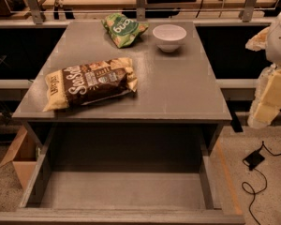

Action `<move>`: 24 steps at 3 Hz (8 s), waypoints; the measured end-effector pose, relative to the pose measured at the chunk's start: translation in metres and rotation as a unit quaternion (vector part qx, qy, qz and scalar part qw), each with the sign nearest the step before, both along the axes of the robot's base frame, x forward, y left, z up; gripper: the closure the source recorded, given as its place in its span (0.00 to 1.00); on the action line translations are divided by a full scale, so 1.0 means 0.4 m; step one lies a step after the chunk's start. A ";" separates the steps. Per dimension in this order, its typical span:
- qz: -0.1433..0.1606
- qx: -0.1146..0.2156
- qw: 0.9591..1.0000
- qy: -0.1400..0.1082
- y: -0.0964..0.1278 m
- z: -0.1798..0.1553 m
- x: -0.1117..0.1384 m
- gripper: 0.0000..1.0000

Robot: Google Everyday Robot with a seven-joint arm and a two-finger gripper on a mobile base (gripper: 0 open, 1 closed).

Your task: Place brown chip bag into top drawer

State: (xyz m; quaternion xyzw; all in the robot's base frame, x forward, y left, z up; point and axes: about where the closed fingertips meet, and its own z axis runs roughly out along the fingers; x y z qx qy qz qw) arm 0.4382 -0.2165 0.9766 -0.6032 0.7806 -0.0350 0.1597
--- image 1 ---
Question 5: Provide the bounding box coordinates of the black power adapter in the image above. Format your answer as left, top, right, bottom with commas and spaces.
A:
243, 150, 265, 171

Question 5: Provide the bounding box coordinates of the cardboard box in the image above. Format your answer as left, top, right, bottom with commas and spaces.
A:
0, 127, 37, 189

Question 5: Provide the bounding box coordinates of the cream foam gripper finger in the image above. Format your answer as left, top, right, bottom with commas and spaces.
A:
247, 67, 280, 128
245, 27, 269, 52

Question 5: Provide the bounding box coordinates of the metal guard rail frame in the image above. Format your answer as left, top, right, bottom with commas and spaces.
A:
20, 0, 281, 25

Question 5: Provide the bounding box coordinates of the grey cabinet with top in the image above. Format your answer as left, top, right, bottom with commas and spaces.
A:
11, 20, 233, 152

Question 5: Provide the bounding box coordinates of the green chip bag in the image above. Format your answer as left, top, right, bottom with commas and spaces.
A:
102, 13, 149, 48

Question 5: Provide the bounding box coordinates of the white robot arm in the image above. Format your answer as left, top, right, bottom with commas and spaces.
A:
245, 12, 281, 128

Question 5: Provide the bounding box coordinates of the open grey top drawer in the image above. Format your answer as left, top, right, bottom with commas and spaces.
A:
0, 125, 244, 225

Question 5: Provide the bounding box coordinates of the white bowl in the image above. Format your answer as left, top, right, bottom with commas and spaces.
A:
153, 24, 187, 53

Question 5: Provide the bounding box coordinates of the brown sea salt chip bag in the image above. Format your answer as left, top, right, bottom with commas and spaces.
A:
44, 57, 138, 112

